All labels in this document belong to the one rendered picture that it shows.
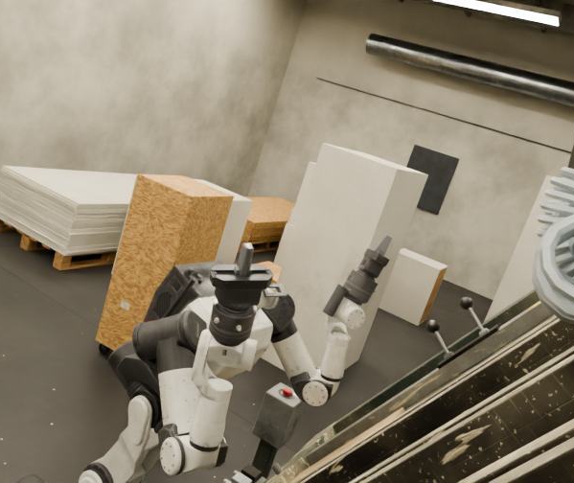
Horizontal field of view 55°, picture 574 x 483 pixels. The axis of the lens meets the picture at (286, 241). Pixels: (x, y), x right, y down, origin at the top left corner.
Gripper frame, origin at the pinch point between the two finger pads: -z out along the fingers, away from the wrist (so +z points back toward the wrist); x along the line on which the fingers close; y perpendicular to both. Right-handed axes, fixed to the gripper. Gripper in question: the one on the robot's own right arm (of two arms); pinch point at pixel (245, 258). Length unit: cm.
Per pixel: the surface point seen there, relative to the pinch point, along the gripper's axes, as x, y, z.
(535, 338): 38, 35, -8
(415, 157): 542, -676, 234
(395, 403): 59, -8, 55
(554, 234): -8, 65, -44
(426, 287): 368, -343, 265
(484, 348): 74, -1, 29
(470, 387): 32.0, 33.4, 4.2
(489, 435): 15, 52, -9
